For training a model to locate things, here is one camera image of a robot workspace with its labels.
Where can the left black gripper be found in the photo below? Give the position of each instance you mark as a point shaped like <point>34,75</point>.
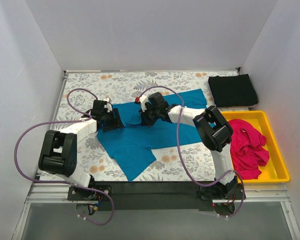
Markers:
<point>114,120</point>

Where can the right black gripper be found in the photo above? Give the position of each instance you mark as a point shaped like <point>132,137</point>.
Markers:
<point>145,117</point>

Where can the teal blue t shirt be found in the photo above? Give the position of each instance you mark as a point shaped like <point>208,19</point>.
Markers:
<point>132,145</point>

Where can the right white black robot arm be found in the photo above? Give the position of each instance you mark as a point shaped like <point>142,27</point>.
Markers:
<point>214,132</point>

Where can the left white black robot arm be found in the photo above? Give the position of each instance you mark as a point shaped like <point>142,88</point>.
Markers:
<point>59,149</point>

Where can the floral patterned table mat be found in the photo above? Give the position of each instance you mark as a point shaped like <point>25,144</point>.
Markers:
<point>171,164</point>

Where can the folded black t shirt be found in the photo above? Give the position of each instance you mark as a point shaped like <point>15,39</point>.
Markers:
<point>233,91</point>

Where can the magenta pink t shirt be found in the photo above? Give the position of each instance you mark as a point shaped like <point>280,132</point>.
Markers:
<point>247,149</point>

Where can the yellow plastic tray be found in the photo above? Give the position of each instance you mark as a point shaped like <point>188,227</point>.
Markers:
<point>275,171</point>

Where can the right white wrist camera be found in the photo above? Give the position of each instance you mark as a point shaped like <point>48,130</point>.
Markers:
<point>142,100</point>

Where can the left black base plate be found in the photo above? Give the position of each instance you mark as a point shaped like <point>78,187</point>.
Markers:
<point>78,194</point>

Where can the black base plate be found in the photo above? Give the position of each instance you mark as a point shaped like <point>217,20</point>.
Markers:
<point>231,191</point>
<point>78,194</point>

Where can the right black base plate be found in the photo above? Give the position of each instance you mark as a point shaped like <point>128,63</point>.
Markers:
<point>231,191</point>

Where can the aluminium frame rail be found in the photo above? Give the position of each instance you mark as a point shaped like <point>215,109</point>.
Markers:
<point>58,193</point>

